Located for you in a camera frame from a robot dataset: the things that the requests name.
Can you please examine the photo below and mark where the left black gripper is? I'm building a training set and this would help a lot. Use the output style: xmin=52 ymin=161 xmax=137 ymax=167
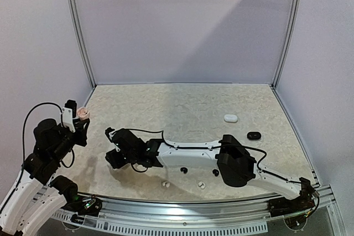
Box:
xmin=51 ymin=117 xmax=89 ymax=163

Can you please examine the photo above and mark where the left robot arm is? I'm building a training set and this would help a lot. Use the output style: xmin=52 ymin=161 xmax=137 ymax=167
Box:
xmin=1 ymin=119 xmax=100 ymax=235

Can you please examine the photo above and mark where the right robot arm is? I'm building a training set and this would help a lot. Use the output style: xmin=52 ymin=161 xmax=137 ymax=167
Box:
xmin=105 ymin=128 xmax=316 ymax=212

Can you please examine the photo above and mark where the white earbud charging case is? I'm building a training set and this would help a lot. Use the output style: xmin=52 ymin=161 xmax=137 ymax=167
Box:
xmin=223 ymin=114 xmax=238 ymax=123

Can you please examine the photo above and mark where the black earbud charging case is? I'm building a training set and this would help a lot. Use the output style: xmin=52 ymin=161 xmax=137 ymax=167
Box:
xmin=247 ymin=132 xmax=262 ymax=141

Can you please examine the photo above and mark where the white earbud left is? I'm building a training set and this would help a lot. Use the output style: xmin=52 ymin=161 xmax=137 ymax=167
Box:
xmin=162 ymin=181 xmax=170 ymax=188

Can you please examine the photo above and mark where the white earbud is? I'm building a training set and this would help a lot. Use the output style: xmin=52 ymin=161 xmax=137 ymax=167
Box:
xmin=162 ymin=181 xmax=170 ymax=188
xmin=198 ymin=182 xmax=206 ymax=190

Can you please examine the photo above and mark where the black earbud left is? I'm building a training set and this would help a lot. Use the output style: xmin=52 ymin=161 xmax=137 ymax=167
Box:
xmin=180 ymin=167 xmax=188 ymax=174

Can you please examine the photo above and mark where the black earbud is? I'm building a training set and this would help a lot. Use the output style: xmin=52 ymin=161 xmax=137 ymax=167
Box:
xmin=180 ymin=167 xmax=188 ymax=174
xmin=212 ymin=169 xmax=220 ymax=177

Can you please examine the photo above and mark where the white earbud right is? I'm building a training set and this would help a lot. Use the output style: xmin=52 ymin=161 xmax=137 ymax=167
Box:
xmin=198 ymin=182 xmax=206 ymax=190

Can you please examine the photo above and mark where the black earbud right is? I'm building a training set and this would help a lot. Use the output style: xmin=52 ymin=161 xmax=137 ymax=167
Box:
xmin=212 ymin=169 xmax=220 ymax=177

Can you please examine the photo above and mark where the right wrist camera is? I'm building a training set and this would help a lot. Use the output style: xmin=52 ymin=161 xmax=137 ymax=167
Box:
xmin=105 ymin=127 xmax=124 ymax=144

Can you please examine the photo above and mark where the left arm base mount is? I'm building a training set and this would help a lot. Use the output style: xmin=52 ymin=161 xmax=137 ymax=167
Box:
xmin=62 ymin=195 xmax=103 ymax=217

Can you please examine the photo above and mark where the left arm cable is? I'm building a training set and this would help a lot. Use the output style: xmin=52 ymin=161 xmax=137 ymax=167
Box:
xmin=22 ymin=102 xmax=75 ymax=169

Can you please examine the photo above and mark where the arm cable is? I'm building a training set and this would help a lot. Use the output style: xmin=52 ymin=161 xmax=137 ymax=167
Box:
xmin=127 ymin=128 xmax=302 ymax=184
xmin=22 ymin=102 xmax=75 ymax=169

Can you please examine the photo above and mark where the aluminium front rail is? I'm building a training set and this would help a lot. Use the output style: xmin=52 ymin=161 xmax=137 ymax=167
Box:
xmin=36 ymin=186 xmax=347 ymax=235

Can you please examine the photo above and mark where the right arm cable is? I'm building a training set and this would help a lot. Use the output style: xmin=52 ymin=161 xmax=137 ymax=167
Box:
xmin=127 ymin=128 xmax=302 ymax=184

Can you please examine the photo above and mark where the left aluminium frame post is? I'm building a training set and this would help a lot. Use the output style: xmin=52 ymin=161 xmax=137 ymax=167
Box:
xmin=67 ymin=0 xmax=97 ymax=90

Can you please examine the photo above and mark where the aluminium frame post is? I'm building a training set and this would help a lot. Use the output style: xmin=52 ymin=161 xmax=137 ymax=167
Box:
xmin=67 ymin=0 xmax=97 ymax=90
xmin=271 ymin=0 xmax=300 ymax=90

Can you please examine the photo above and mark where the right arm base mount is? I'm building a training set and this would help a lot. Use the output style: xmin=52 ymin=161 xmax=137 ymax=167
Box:
xmin=268 ymin=182 xmax=320 ymax=218

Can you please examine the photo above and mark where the right aluminium frame post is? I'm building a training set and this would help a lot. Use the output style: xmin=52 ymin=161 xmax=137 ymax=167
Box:
xmin=271 ymin=0 xmax=300 ymax=90

